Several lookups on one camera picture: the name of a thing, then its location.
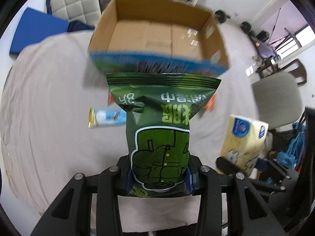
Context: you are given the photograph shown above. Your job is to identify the white padded chair left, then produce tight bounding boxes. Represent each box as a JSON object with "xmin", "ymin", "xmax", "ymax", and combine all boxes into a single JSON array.
[{"xmin": 50, "ymin": 0, "xmax": 101, "ymax": 26}]

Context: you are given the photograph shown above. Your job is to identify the dark blue garment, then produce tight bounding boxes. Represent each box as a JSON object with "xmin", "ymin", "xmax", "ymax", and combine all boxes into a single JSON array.
[{"xmin": 67, "ymin": 20, "xmax": 95, "ymax": 32}]

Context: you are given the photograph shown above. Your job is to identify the brown wooden chair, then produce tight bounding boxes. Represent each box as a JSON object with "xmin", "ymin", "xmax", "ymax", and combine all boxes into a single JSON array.
[{"xmin": 256, "ymin": 59, "xmax": 308, "ymax": 86}]

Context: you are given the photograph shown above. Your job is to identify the open cardboard box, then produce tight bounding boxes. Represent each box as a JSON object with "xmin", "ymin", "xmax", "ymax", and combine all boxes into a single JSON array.
[{"xmin": 89, "ymin": 0, "xmax": 229, "ymax": 77}]

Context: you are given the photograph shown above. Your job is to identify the blue Nestle milk sachet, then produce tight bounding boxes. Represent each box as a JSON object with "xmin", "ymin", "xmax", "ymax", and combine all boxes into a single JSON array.
[{"xmin": 88, "ymin": 108, "xmax": 127, "ymax": 128}]

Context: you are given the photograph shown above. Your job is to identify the grey table cloth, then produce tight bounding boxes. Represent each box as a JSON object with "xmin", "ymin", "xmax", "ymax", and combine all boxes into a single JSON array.
[{"xmin": 1, "ymin": 23, "xmax": 258, "ymax": 225}]

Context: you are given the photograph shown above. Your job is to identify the blue foam mat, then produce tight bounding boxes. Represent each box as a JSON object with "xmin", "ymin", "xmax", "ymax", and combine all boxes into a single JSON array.
[{"xmin": 9, "ymin": 7, "xmax": 69, "ymax": 55}]

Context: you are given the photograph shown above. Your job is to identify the floor barbell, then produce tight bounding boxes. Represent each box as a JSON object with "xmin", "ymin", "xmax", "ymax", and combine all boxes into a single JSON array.
[{"xmin": 214, "ymin": 10, "xmax": 252, "ymax": 34}]

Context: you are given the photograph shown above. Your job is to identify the green snack packet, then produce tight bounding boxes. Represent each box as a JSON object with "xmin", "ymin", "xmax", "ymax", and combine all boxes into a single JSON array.
[{"xmin": 106, "ymin": 73, "xmax": 221, "ymax": 197}]

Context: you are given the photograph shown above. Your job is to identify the purple treadmill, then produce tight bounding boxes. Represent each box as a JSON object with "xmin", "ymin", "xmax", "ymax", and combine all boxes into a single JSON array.
[{"xmin": 253, "ymin": 39, "xmax": 281, "ymax": 62}]

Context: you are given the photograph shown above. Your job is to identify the orange snack packet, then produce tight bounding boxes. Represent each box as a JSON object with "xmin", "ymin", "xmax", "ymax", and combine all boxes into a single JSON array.
[{"xmin": 203, "ymin": 94, "xmax": 216, "ymax": 111}]

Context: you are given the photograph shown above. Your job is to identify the grey office chair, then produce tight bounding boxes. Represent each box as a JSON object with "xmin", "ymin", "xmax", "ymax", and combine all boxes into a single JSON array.
[{"xmin": 251, "ymin": 71, "xmax": 303, "ymax": 131}]

